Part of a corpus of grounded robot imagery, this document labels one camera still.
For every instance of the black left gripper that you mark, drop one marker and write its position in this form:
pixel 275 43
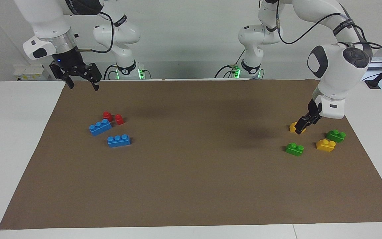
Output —
pixel 313 113

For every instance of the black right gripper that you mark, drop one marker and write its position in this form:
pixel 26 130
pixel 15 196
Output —
pixel 71 66

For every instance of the green two-stud block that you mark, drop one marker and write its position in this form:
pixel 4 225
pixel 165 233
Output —
pixel 294 149
pixel 335 136

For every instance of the blue three-stud block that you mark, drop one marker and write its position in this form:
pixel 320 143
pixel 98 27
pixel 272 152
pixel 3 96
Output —
pixel 99 127
pixel 119 141

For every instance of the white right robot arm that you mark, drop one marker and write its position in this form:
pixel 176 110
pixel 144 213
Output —
pixel 48 23

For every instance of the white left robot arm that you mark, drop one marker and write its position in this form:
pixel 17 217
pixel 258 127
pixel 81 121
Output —
pixel 337 63

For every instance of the yellow two-stud block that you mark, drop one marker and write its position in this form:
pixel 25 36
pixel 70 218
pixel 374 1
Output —
pixel 325 146
pixel 292 127

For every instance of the small red block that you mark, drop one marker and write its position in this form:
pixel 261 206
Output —
pixel 107 116
pixel 119 119

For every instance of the white power strip box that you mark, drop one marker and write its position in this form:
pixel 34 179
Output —
pixel 31 73

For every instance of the brown table mat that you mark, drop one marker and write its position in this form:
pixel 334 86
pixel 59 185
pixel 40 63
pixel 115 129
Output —
pixel 191 186

